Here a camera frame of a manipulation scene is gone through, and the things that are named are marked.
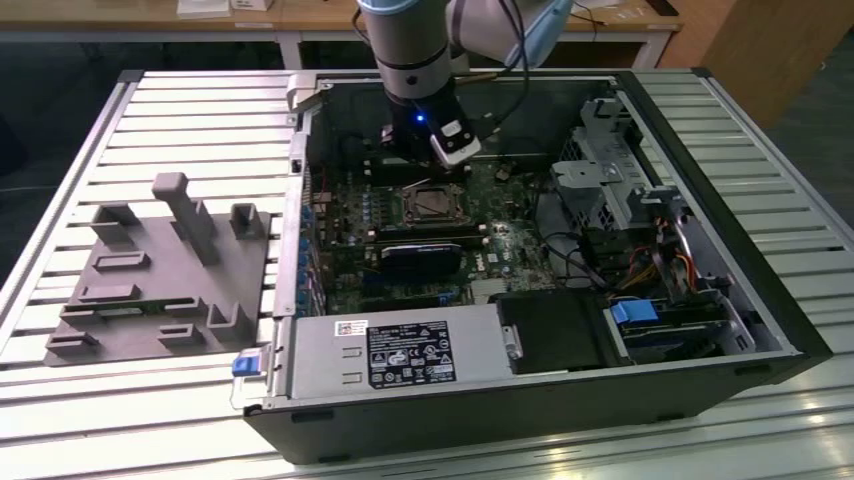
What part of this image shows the silver topped CPU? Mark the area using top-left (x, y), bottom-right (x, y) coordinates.
top-left (411, 192), bottom-right (455, 216)

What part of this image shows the metal socket cover frame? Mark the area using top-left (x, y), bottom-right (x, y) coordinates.
top-left (399, 186), bottom-right (466, 226)

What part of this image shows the CPU socket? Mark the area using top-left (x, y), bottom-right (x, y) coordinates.
top-left (396, 183), bottom-right (470, 229)

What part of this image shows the black disk bay cover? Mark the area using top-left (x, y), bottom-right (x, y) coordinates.
top-left (496, 291), bottom-right (614, 377)

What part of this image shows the silver metal drive cage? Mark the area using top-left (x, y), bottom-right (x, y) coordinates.
top-left (550, 97), bottom-right (686, 234)

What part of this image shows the green motherboard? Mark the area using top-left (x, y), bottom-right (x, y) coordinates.
top-left (296, 159), bottom-right (559, 319)

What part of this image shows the black graphics card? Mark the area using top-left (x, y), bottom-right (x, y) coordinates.
top-left (378, 241), bottom-right (466, 280)

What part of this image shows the silver chipset heat sink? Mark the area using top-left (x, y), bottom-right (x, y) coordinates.
top-left (470, 279), bottom-right (510, 302)

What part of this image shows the wooden desk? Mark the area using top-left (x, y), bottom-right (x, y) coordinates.
top-left (0, 0), bottom-right (683, 71)

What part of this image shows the grey parts rack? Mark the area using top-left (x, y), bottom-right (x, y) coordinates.
top-left (41, 171), bottom-right (276, 370)

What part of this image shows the hard disk in blue carrier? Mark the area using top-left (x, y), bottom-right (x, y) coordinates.
top-left (606, 298), bottom-right (759, 365)

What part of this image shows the silver power supply unit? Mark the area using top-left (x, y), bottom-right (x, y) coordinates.
top-left (278, 303), bottom-right (519, 401)

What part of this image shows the wooden cabinet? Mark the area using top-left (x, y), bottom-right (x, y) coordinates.
top-left (657, 0), bottom-right (854, 130)

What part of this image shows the green RAM stick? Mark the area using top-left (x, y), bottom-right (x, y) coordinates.
top-left (92, 302), bottom-right (168, 317)

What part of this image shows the blue plastic latch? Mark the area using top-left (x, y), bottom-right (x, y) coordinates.
top-left (230, 348), bottom-right (263, 377)

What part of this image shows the black PC case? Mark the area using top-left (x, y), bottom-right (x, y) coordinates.
top-left (230, 67), bottom-right (835, 465)

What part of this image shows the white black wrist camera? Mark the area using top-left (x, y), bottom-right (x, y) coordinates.
top-left (428, 119), bottom-right (484, 168)

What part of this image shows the looped black cable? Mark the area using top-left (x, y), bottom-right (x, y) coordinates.
top-left (539, 230), bottom-right (610, 293)

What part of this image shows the yellow wire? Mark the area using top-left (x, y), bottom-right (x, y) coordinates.
top-left (617, 263), bottom-right (661, 292)

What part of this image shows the orange wire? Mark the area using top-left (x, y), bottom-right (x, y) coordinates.
top-left (670, 251), bottom-right (701, 295)

